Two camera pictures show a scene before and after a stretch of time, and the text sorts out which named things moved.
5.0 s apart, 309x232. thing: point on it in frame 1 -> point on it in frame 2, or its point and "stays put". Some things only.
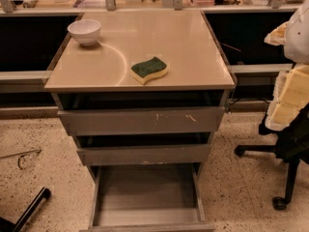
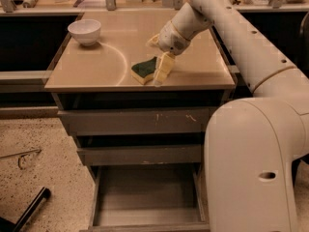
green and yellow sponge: x=148 y=71 stays put
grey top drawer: x=142 y=121 stays put
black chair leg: x=9 y=226 stays put
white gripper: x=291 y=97 -> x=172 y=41
